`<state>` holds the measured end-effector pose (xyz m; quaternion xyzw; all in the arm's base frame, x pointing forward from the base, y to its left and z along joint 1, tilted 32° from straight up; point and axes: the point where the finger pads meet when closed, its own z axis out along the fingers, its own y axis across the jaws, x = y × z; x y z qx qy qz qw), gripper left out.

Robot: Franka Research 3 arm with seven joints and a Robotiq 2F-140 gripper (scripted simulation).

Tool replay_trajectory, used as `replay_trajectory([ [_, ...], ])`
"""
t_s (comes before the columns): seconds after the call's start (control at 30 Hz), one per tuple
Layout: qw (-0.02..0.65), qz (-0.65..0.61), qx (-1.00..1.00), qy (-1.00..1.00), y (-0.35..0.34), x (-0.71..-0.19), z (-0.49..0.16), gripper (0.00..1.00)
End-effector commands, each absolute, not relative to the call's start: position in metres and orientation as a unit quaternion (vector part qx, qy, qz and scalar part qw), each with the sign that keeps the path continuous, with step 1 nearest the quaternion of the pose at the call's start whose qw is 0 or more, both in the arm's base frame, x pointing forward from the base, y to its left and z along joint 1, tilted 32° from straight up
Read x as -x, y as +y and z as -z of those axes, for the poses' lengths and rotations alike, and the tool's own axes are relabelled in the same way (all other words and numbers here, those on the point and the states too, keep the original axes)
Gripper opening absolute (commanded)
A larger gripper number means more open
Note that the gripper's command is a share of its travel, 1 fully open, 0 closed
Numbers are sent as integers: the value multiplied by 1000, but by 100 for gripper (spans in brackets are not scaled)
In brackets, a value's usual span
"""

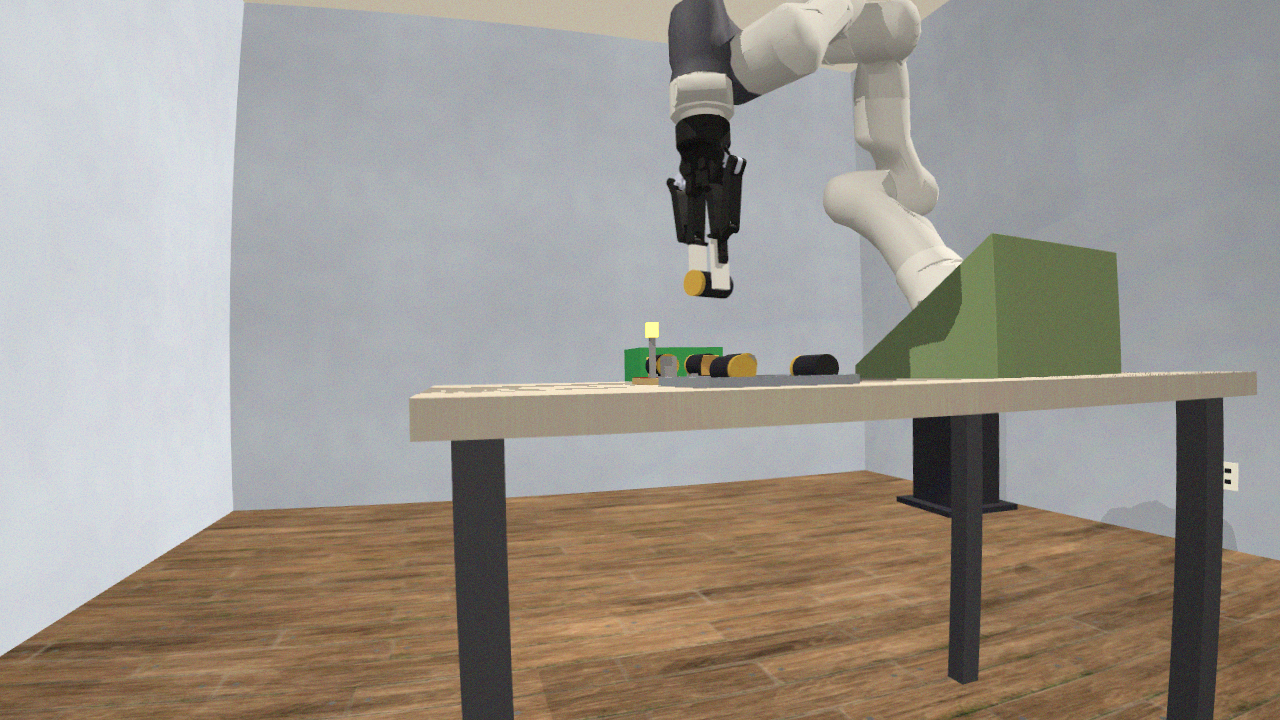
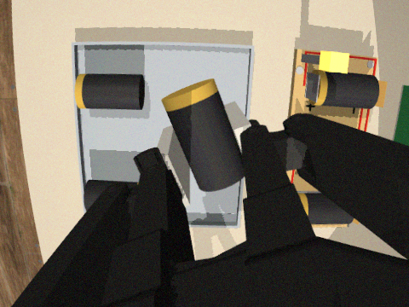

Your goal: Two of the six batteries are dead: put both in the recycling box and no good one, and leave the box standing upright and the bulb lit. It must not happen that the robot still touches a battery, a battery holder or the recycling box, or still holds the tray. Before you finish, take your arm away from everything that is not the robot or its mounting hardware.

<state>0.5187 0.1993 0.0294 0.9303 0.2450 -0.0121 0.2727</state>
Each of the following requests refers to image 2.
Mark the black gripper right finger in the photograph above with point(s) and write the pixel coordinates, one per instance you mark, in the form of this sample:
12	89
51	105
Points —
364	174

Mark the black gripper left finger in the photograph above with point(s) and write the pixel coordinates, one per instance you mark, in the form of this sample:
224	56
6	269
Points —
91	261

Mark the green open-top box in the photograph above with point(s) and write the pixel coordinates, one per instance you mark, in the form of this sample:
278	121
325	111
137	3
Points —
401	132

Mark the black battery with yellow end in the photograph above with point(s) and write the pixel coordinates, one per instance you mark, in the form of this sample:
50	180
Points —
338	89
93	189
110	91
202	127
321	210

